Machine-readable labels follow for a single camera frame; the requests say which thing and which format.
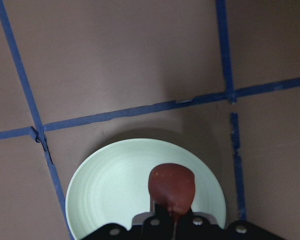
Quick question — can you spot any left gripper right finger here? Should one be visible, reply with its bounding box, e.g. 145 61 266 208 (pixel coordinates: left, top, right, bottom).
174 208 282 240

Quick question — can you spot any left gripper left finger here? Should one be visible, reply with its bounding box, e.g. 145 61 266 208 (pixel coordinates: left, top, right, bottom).
83 203 177 240

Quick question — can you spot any brown bun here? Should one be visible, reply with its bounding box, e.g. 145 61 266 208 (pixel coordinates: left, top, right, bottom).
148 163 196 221

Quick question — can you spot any light green plate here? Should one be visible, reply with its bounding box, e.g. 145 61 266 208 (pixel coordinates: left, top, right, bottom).
65 138 227 240

